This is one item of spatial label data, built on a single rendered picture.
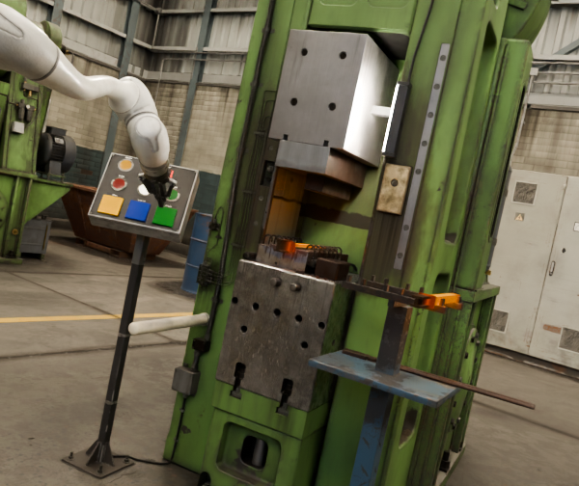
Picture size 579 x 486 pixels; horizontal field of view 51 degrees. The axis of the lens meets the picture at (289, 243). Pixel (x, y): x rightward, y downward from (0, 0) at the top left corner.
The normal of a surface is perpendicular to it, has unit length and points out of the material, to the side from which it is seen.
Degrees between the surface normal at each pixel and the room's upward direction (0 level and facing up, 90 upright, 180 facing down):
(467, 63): 90
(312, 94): 90
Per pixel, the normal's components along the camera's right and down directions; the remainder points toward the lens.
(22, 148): 0.75, 0.00
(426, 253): -0.42, -0.04
